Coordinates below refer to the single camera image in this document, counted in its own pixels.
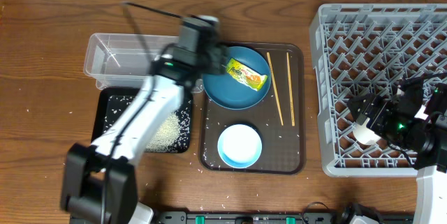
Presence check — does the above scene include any white cup pink inside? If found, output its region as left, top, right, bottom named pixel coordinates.
left=353, top=118, right=381, bottom=146

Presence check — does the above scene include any yellow snack wrapper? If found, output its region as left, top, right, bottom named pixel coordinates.
left=226, top=59, right=268, bottom=91

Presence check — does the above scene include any light blue bowl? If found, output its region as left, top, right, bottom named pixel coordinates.
left=217, top=124, right=263, bottom=169

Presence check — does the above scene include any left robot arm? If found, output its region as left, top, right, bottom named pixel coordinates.
left=60, top=40, right=230, bottom=223

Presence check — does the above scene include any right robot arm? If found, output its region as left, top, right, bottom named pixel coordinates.
left=347, top=77, right=446, bottom=223

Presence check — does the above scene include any grey dishwasher rack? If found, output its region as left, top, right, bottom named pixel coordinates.
left=309, top=3, right=446, bottom=177

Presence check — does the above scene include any blue plate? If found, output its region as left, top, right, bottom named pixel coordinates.
left=203, top=46, right=271, bottom=110

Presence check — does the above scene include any right wooden chopstick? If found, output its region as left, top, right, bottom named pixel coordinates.
left=286, top=52, right=295, bottom=126

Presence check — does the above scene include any wooden chopstick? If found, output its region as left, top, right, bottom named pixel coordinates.
left=266, top=52, right=284, bottom=126
left=286, top=52, right=295, bottom=126

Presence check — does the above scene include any brown serving tray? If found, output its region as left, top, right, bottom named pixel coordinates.
left=198, top=43, right=306, bottom=174

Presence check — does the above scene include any left wooden chopstick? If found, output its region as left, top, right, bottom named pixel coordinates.
left=266, top=52, right=284, bottom=126

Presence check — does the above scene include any black rectangular tray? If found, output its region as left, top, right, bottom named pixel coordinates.
left=91, top=87, right=193, bottom=153

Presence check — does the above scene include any pile of rice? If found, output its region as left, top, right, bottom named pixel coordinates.
left=103, top=94, right=193, bottom=152

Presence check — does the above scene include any clear plastic bin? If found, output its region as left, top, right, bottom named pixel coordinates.
left=82, top=32, right=207, bottom=94

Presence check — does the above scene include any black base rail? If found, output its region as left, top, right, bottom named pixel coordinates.
left=69, top=201, right=416, bottom=224

